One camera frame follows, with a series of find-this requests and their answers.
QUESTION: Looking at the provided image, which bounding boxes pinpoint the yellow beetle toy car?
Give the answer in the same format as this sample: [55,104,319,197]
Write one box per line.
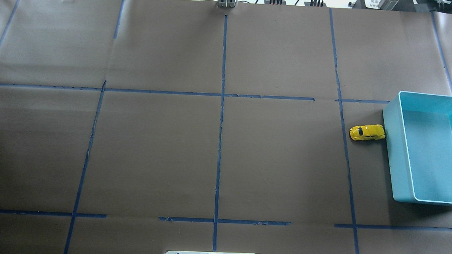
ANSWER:
[349,124,386,141]

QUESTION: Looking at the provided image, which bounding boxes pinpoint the light blue plastic bin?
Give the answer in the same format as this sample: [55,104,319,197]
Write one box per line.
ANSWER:
[383,91,452,207]

